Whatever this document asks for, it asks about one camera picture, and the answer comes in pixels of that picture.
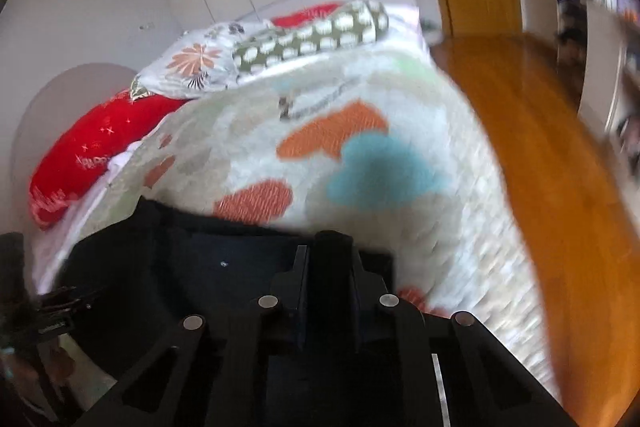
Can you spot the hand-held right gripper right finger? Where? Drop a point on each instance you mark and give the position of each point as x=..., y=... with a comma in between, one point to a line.
x=356, y=307

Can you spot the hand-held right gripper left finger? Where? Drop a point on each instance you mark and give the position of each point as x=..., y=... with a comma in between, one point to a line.
x=302, y=307

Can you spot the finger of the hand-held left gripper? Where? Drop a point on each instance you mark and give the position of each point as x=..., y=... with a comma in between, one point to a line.
x=65, y=298

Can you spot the black pants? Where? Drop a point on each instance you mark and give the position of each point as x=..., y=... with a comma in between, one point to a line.
x=200, y=257

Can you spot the person's left hand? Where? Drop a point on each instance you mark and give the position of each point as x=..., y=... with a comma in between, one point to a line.
x=62, y=361

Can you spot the heart print blanket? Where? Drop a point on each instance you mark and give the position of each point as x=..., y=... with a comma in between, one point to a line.
x=400, y=227

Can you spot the red pillow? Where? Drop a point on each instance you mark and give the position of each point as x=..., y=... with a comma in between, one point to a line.
x=305, y=14
x=85, y=142

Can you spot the white floral pillow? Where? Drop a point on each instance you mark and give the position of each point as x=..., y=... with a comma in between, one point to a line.
x=195, y=62

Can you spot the green dotted pillow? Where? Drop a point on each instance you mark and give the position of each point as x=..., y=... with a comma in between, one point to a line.
x=310, y=38

